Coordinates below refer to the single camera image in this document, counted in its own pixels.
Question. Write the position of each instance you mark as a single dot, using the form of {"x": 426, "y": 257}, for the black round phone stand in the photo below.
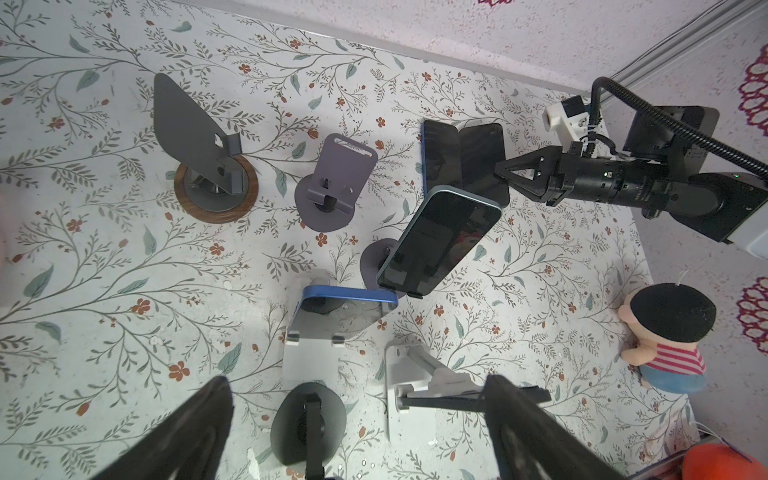
{"x": 287, "y": 437}

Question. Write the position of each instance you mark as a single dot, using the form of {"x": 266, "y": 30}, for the blue-edged black phone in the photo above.
{"x": 313, "y": 294}

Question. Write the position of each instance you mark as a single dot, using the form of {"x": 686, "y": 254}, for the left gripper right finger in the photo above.
{"x": 529, "y": 444}

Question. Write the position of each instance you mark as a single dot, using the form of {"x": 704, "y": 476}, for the silver phone stand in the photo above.
{"x": 316, "y": 338}

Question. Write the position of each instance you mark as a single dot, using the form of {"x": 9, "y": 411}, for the wood-base round phone stand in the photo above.
{"x": 214, "y": 183}

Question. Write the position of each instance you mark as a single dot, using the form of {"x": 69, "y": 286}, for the purple phone stand far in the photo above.
{"x": 326, "y": 199}

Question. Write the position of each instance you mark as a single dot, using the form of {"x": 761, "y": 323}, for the white phone stand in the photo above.
{"x": 411, "y": 369}

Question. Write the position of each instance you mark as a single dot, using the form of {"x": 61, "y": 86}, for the teal-edged black phone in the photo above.
{"x": 449, "y": 223}

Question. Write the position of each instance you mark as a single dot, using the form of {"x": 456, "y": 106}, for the purple phone stand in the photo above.
{"x": 326, "y": 199}
{"x": 375, "y": 256}

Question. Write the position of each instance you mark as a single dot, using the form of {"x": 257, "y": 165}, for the purple phone stand middle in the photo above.
{"x": 375, "y": 256}

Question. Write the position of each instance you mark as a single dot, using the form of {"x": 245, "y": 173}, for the red monster plush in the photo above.
{"x": 720, "y": 462}

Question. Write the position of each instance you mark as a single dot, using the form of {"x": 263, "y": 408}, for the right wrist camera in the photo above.
{"x": 568, "y": 119}

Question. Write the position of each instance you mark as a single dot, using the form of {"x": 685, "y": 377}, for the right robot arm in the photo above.
{"x": 725, "y": 207}

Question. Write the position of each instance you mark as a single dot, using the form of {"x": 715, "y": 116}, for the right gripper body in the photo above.
{"x": 625, "y": 183}

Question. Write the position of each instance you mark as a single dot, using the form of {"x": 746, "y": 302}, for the black-haired boy plush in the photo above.
{"x": 668, "y": 320}

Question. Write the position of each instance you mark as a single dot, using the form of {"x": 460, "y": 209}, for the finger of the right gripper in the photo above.
{"x": 535, "y": 175}

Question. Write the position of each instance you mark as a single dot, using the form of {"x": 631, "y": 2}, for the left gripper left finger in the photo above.
{"x": 188, "y": 444}

